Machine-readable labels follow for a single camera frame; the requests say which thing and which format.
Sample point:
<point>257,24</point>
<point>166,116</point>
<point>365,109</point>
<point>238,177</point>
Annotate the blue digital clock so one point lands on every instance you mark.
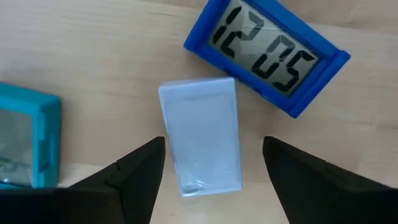
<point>264,46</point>

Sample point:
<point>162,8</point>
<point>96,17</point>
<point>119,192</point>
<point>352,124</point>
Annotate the teal digital clock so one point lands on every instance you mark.
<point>25,137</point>

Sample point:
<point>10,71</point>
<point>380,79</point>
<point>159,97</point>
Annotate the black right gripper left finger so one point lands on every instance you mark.
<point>109,199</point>

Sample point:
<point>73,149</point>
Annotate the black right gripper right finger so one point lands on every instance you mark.
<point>326,196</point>

